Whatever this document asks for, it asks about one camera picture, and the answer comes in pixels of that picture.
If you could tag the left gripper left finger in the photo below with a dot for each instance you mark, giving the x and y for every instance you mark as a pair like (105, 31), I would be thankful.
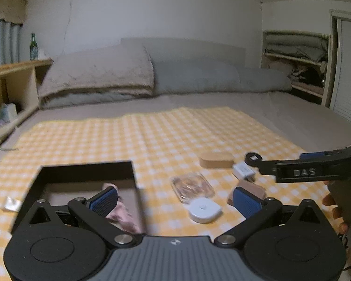
(92, 214)

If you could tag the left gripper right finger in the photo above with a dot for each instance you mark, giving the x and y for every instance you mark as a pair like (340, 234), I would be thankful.
(257, 213)

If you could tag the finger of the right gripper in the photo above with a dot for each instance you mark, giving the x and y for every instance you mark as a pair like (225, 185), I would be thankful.
(321, 156)
(268, 167)

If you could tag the brown square leather case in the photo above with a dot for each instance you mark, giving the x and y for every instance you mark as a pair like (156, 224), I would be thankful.
(252, 188)

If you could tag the pink eyelash curler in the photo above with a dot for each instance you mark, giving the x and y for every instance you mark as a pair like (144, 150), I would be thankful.
(125, 214)

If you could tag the black box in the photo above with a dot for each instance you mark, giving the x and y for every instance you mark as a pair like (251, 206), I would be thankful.
(60, 184)

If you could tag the white round tape measure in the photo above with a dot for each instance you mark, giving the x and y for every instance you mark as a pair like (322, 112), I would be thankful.
(203, 210)

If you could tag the person right hand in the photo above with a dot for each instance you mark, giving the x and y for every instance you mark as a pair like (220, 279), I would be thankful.
(328, 200)

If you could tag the black round tin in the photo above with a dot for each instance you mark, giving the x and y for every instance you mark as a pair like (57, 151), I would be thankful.
(253, 159)

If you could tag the white power adapter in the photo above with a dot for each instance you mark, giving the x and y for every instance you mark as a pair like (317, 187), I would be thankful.
(243, 172)

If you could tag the oval wooden box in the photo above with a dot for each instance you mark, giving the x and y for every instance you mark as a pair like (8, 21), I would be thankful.
(216, 160)

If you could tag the clear plastic case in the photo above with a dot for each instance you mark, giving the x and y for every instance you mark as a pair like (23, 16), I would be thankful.
(191, 186)

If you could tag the yellow checkered mat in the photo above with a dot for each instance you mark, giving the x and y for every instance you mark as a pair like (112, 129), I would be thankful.
(160, 146)

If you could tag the grey folded duvet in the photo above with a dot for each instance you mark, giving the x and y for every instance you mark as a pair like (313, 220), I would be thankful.
(186, 77)

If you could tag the tissue box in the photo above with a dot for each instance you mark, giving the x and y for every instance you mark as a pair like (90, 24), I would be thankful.
(8, 112)

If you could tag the wooden bedside shelf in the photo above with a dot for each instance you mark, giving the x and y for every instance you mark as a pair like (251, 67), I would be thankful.
(19, 85)

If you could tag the beige quilted pillow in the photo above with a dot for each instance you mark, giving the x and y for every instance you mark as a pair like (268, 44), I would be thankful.
(124, 68)

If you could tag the grey bed headboard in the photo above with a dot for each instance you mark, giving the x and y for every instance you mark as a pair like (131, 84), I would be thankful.
(163, 49)

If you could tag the green glass bottle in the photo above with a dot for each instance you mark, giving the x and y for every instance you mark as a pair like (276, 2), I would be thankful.
(33, 48)

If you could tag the grey window curtain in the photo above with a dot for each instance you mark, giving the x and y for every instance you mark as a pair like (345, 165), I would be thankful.
(9, 42)

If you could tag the white wall shelf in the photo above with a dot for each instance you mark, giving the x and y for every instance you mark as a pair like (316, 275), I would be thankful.
(306, 58)

